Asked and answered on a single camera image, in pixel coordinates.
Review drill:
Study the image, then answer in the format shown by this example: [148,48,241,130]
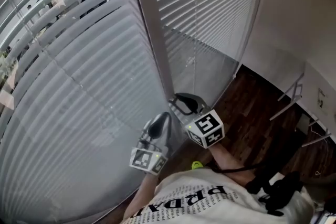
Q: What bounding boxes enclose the white window blinds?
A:
[0,0,169,221]
[146,0,268,63]

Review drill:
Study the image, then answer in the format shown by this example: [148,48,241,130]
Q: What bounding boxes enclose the black equipment pouch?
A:
[245,170,304,216]

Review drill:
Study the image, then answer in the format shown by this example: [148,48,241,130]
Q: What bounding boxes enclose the grey glass partition post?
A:
[127,0,175,100]

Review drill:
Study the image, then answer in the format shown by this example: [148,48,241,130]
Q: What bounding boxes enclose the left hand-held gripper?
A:
[129,112,173,176]

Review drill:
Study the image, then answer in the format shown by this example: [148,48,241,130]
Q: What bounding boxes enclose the person's right forearm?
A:
[208,143,257,188]

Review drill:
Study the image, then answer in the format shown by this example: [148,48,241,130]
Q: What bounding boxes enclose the thick black cable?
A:
[209,159,263,174]

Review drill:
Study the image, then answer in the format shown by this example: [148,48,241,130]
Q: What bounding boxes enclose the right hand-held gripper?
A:
[167,93,225,150]

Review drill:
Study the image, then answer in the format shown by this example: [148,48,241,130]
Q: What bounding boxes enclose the white printed t-shirt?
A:
[119,167,316,224]

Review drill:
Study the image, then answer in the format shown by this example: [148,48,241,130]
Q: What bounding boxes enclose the white table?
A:
[269,61,336,147]

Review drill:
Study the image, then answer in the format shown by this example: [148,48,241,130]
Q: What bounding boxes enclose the person's left forearm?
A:
[119,172,161,222]

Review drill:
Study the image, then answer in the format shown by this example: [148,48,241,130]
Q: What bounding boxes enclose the white paper label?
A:
[317,88,328,113]

